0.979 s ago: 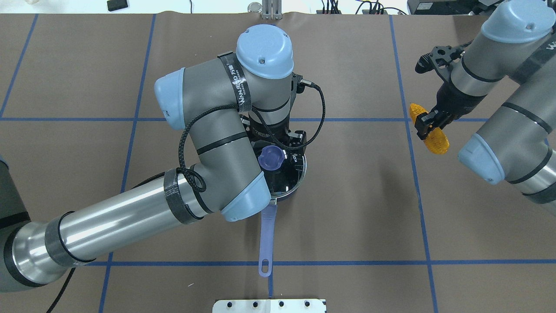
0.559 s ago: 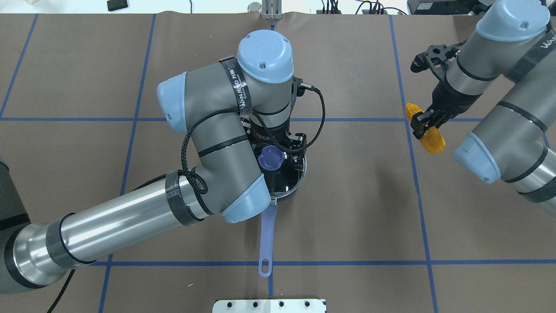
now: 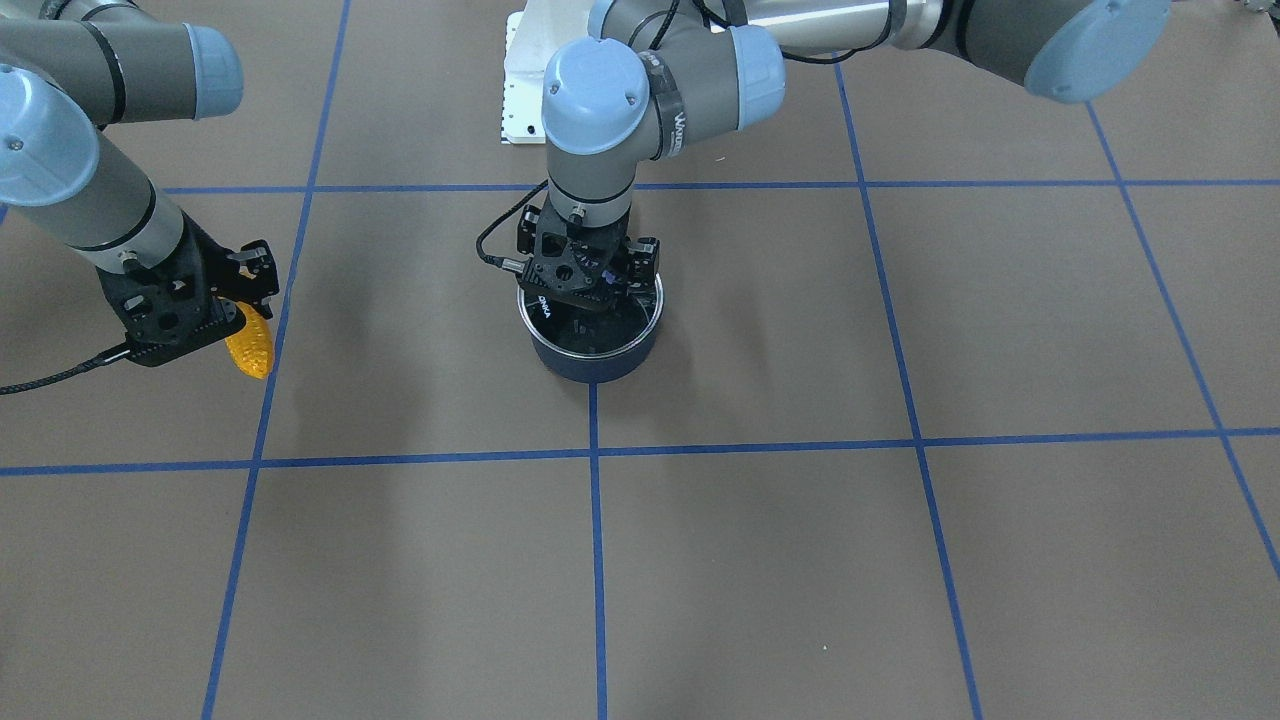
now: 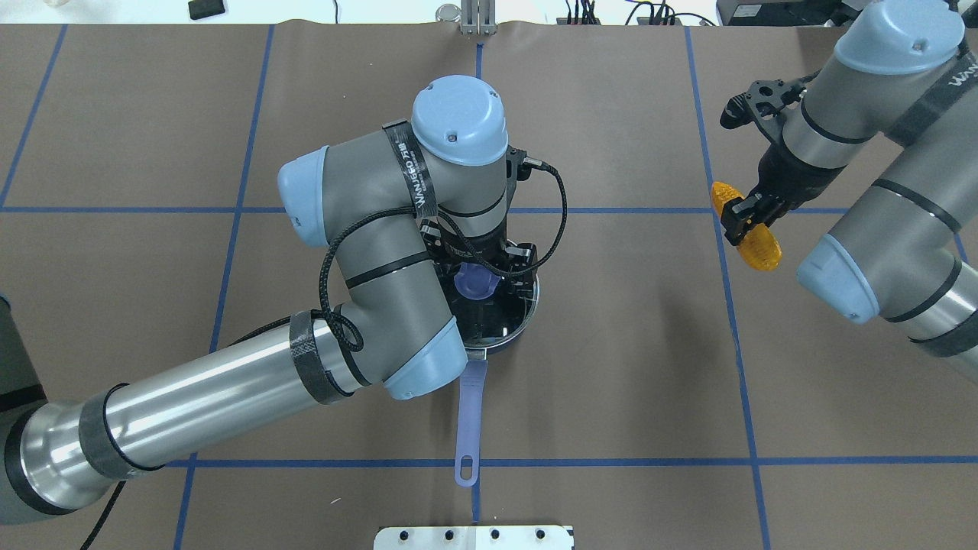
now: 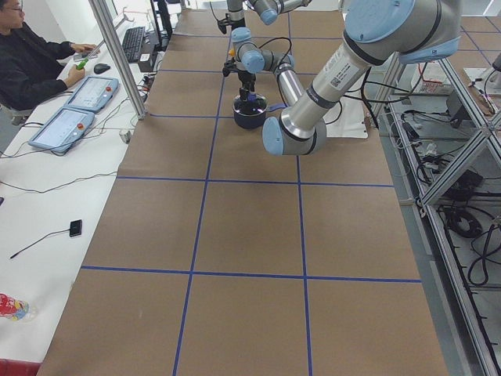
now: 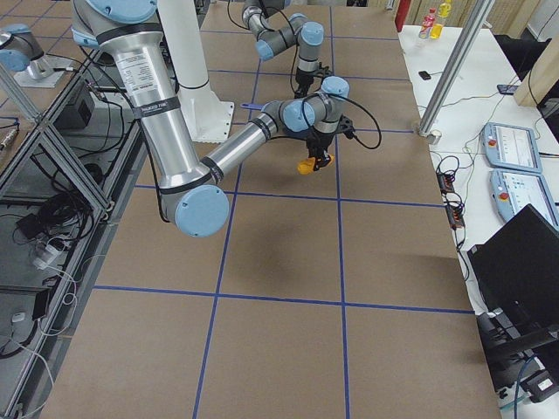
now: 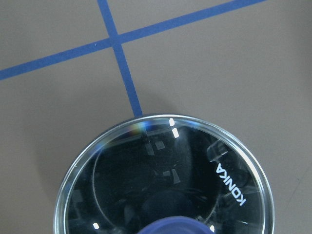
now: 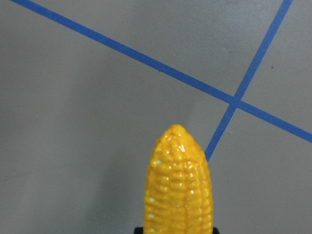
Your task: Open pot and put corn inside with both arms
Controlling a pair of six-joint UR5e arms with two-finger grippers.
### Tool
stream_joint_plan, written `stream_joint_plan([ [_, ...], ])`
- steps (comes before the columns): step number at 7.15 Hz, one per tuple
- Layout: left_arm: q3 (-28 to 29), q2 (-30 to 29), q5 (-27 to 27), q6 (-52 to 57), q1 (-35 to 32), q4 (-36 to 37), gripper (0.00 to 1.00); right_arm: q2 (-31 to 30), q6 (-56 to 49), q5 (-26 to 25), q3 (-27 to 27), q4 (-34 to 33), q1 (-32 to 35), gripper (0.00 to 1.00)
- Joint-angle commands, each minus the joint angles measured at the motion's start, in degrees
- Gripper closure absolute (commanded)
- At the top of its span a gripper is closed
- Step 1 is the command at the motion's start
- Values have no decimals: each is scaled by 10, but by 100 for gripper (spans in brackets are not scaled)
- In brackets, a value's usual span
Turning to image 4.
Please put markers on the aluminium frame post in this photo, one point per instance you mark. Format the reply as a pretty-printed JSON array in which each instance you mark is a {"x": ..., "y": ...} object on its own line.
[{"x": 478, "y": 17}]

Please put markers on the white column base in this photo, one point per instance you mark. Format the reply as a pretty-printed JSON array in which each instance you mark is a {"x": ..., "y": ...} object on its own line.
[{"x": 476, "y": 537}]

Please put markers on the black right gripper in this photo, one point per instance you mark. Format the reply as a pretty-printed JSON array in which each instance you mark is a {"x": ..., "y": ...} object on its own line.
[{"x": 795, "y": 177}]

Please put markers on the black phone on table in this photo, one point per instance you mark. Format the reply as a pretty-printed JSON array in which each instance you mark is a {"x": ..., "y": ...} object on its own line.
[{"x": 201, "y": 9}]

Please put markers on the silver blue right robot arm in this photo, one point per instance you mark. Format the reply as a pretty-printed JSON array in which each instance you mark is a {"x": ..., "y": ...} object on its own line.
[{"x": 903, "y": 72}]

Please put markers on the dark blue pot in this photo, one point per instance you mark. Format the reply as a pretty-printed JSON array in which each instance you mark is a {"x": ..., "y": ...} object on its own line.
[{"x": 472, "y": 385}]

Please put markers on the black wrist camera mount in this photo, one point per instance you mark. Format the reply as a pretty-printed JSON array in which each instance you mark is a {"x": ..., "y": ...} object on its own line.
[{"x": 763, "y": 100}]

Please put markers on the glass pot lid blue knob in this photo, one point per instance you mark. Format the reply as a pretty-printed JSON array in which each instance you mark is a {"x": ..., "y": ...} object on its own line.
[{"x": 490, "y": 310}]

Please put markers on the black orange power strip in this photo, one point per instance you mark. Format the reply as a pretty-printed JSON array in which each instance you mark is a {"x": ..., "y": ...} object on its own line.
[{"x": 656, "y": 13}]

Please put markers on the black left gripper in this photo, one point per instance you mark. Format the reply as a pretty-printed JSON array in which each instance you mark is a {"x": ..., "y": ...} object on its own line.
[{"x": 484, "y": 249}]

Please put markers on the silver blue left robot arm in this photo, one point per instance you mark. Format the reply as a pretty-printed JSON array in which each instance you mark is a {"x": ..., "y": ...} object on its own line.
[{"x": 418, "y": 275}]

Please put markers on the yellow toy corn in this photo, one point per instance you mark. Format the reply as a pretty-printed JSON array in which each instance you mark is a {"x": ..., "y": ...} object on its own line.
[{"x": 760, "y": 249}]

